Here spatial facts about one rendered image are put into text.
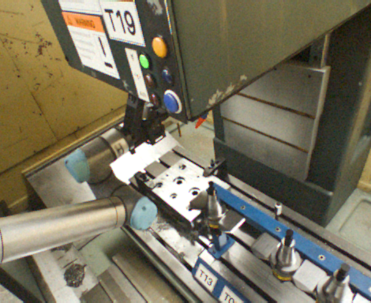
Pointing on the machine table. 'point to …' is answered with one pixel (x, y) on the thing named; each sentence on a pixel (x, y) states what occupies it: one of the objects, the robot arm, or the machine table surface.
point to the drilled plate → (191, 188)
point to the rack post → (221, 244)
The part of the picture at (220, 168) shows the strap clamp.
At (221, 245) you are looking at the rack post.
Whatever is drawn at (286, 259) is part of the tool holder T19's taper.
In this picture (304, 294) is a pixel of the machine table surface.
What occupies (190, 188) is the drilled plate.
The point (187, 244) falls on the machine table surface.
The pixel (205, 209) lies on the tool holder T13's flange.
